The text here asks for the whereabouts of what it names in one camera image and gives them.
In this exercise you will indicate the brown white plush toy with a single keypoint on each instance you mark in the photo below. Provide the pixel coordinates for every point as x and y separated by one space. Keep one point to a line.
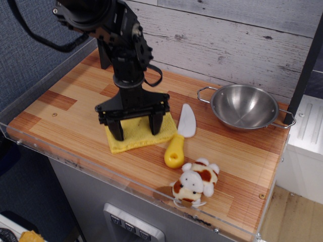
198 179

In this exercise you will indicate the white side cabinet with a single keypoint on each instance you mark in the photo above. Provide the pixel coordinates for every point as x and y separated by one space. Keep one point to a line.
300 171

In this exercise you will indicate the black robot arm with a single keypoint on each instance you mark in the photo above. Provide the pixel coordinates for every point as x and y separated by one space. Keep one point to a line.
121 45

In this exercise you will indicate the clear acrylic table guard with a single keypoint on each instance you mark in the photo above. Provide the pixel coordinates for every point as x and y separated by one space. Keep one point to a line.
56 117

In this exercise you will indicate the yellow object bottom left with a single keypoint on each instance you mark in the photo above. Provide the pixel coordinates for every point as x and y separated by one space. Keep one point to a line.
30 236

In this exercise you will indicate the stainless steel bowl with handles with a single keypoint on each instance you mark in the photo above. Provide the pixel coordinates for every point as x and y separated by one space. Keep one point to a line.
243 107

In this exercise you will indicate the yellow handled toy knife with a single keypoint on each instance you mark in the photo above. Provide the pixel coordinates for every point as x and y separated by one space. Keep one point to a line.
174 154

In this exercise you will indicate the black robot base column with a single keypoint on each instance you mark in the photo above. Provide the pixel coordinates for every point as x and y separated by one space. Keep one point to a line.
104 54

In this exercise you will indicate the black vertical post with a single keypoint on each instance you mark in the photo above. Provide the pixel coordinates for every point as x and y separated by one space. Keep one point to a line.
309 64

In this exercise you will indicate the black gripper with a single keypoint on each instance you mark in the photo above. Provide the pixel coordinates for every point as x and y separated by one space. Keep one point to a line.
131 103

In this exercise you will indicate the yellow towel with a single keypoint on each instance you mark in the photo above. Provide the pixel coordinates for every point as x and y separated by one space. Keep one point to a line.
137 134

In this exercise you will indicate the grey cabinet with button panel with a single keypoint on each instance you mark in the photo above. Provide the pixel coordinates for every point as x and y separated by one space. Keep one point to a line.
123 204

